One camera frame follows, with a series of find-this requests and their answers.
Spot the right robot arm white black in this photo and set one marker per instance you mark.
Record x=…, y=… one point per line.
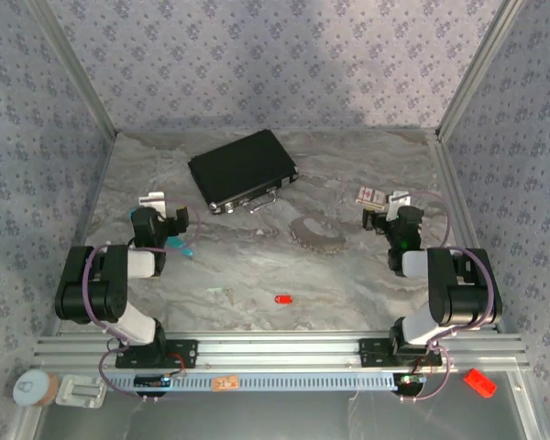
x=458, y=293

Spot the small circuit board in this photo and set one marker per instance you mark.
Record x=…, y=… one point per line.
x=410, y=380
x=153, y=381

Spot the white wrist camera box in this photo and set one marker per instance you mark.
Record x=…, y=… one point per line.
x=151, y=199
x=399, y=198

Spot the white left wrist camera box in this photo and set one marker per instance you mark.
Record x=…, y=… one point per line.
x=151, y=199

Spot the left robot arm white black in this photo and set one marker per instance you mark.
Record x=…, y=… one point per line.
x=112, y=298

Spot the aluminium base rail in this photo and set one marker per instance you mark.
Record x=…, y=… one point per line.
x=275, y=353

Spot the aluminium frame post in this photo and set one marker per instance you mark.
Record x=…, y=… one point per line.
x=75, y=69
x=479, y=69

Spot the red key tag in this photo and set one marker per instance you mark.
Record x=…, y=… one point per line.
x=282, y=300

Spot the white plastic bracket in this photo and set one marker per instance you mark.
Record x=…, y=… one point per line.
x=80, y=390

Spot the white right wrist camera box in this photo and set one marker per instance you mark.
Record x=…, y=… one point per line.
x=399, y=198

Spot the playing card box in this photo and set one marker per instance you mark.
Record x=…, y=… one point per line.
x=369, y=196

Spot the orange label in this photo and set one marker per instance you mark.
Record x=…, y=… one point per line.
x=225, y=383

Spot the teal cylindrical microphone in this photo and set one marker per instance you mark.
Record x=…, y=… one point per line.
x=176, y=242

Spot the aluminium table side rail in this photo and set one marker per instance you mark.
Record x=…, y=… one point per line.
x=102, y=183
x=465, y=229

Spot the tape roll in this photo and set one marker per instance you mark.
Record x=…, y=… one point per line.
x=29, y=389

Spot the red plastic block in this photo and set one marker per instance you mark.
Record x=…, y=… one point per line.
x=480, y=383

